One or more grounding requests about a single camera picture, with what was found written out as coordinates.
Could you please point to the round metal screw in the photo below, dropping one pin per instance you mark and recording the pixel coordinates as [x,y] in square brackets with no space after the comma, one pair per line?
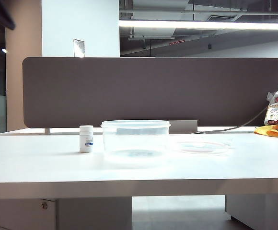
[43,205]

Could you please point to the white desk support panel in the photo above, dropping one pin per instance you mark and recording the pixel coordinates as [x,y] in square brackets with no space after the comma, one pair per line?
[81,213]

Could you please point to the round clear plastic box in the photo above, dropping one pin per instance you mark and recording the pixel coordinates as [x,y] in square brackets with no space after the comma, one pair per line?
[134,143]

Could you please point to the yellow cloth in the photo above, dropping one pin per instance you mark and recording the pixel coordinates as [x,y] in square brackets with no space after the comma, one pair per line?
[270,132]

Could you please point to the brown fabric desk divider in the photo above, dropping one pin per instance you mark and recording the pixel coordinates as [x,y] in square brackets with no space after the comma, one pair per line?
[129,91]

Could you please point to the white cabinet with vent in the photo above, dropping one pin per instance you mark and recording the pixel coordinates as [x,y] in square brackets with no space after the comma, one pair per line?
[256,210]

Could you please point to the metal wall plate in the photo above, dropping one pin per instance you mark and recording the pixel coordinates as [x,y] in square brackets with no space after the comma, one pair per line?
[79,48]

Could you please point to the long ceiling light strip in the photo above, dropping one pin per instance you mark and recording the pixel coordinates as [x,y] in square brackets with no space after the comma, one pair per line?
[201,25]

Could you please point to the clear round plastic lid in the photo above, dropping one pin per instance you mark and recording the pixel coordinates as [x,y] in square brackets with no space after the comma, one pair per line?
[203,147]

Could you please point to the small white medicine bottle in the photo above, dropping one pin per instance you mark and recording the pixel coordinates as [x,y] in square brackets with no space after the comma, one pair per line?
[86,141]

